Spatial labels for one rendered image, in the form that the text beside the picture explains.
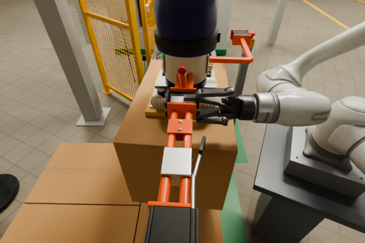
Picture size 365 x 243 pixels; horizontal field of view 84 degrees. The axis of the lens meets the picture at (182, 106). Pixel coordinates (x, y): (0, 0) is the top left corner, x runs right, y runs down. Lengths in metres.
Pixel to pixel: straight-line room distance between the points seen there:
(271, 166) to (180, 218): 0.77
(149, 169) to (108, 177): 0.53
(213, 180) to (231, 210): 0.98
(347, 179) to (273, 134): 0.37
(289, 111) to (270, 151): 0.56
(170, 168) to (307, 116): 0.39
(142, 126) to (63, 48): 1.44
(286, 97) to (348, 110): 0.36
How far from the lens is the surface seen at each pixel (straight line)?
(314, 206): 1.06
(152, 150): 0.68
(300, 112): 0.62
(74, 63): 2.08
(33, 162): 2.35
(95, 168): 1.34
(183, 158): 0.45
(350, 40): 0.74
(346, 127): 0.94
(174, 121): 0.52
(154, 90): 0.85
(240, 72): 1.79
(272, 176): 1.06
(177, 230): 0.37
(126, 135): 0.71
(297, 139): 1.11
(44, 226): 1.28
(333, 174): 1.06
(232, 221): 1.73
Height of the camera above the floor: 1.58
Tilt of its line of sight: 40 degrees down
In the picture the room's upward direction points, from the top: straight up
